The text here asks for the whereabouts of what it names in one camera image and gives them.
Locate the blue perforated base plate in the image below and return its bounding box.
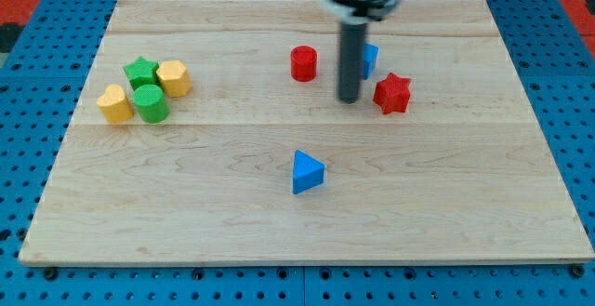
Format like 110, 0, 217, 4
1, 0, 594, 305

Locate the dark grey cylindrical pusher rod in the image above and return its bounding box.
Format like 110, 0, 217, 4
337, 22, 367, 104

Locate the yellow hexagon block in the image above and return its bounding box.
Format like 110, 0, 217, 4
156, 60, 192, 98

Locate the blue cube block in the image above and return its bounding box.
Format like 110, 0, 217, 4
363, 44, 379, 80

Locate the green star block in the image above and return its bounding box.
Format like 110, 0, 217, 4
123, 57, 159, 90

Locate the red star block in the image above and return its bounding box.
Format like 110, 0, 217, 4
373, 73, 412, 114

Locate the green cylinder block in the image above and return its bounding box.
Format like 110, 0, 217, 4
133, 85, 170, 124

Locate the yellow heart block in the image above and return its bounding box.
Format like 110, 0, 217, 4
96, 84, 134, 124

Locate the blue triangle block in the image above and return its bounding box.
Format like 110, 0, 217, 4
292, 150, 325, 194

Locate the red cylinder block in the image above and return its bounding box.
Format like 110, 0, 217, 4
290, 46, 318, 82

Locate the light wooden board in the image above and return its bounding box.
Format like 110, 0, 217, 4
20, 0, 594, 267

